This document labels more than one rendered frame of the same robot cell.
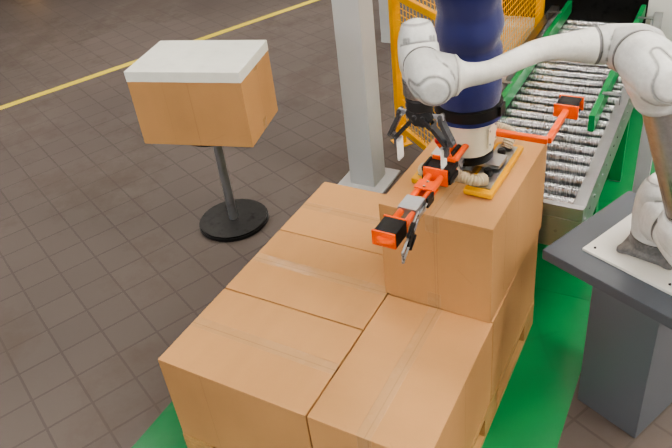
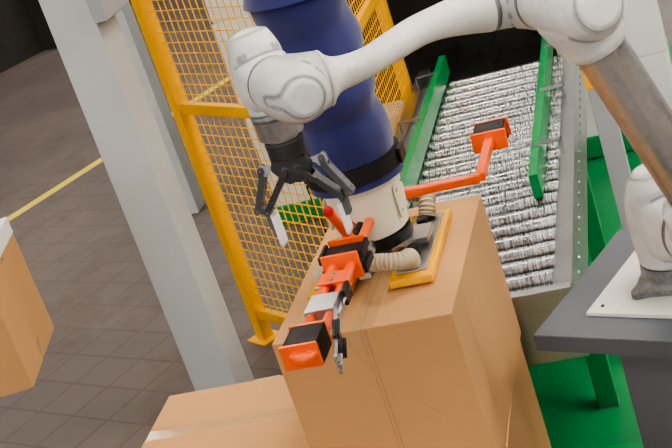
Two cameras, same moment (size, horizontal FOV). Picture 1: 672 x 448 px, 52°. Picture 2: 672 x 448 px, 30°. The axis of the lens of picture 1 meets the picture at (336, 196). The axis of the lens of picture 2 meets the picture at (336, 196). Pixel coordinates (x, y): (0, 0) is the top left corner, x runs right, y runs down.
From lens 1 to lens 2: 0.58 m
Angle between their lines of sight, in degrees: 19
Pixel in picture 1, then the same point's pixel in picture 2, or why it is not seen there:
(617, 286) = (652, 337)
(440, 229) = (376, 346)
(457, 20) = (298, 40)
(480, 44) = not seen: hidden behind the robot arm
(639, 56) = not seen: outside the picture
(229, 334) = not seen: outside the picture
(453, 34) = not seen: hidden behind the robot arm
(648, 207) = (646, 213)
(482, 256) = (451, 363)
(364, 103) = (190, 276)
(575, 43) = (462, 6)
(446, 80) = (314, 77)
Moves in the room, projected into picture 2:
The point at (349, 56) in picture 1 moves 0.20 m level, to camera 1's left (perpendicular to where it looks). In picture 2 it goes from (144, 209) to (87, 233)
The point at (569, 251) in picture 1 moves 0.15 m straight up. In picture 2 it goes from (570, 324) to (554, 264)
